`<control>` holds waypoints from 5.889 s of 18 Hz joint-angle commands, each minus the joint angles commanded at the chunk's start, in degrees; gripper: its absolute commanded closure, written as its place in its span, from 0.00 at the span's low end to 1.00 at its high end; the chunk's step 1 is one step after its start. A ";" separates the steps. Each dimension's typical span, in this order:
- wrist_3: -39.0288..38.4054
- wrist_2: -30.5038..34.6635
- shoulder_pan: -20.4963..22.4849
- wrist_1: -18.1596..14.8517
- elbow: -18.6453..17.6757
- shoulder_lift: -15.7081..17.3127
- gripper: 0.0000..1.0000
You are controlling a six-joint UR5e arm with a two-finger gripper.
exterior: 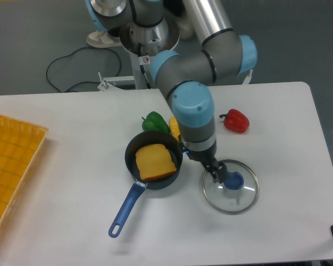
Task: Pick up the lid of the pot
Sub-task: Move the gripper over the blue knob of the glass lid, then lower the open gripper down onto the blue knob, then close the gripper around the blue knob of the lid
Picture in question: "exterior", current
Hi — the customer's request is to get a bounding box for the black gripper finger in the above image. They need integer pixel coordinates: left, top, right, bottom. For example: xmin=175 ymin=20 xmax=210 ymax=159
xmin=216 ymin=161 xmax=228 ymax=183
xmin=205 ymin=164 xmax=218 ymax=183

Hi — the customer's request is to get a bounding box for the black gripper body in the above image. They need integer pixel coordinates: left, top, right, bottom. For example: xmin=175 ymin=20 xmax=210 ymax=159
xmin=183 ymin=141 xmax=219 ymax=170

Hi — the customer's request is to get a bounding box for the glass pot lid blue knob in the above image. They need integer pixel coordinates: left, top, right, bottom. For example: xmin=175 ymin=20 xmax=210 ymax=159
xmin=202 ymin=159 xmax=259 ymax=215

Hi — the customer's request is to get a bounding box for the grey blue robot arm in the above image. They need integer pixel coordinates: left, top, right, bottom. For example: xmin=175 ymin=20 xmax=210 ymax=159
xmin=85 ymin=1 xmax=258 ymax=183

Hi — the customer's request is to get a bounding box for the red bell pepper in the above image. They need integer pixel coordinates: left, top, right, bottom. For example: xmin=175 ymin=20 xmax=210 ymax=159
xmin=219 ymin=109 xmax=250 ymax=134

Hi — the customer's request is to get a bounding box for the yellow bell pepper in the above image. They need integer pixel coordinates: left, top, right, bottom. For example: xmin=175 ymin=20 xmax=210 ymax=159
xmin=169 ymin=117 xmax=181 ymax=142

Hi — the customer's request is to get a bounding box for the toast bread slice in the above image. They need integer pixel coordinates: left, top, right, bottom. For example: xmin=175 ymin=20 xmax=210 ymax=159
xmin=135 ymin=144 xmax=177 ymax=182

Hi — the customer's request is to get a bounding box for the green bell pepper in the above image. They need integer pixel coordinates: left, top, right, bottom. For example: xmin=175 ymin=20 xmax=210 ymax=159
xmin=142 ymin=111 xmax=170 ymax=134

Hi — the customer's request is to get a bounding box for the white sneaker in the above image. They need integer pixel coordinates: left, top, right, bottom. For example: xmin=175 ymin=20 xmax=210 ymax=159
xmin=86 ymin=30 xmax=122 ymax=48

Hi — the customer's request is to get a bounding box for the yellow plastic basket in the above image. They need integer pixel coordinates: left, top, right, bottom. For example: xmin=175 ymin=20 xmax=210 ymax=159
xmin=0 ymin=114 xmax=49 ymax=228

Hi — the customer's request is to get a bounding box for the dark saucepan blue handle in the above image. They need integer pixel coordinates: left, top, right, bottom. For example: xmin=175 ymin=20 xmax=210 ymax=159
xmin=108 ymin=131 xmax=183 ymax=238

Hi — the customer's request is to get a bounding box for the black floor cable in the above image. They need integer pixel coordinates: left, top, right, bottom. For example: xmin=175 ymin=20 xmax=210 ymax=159
xmin=46 ymin=46 xmax=122 ymax=93

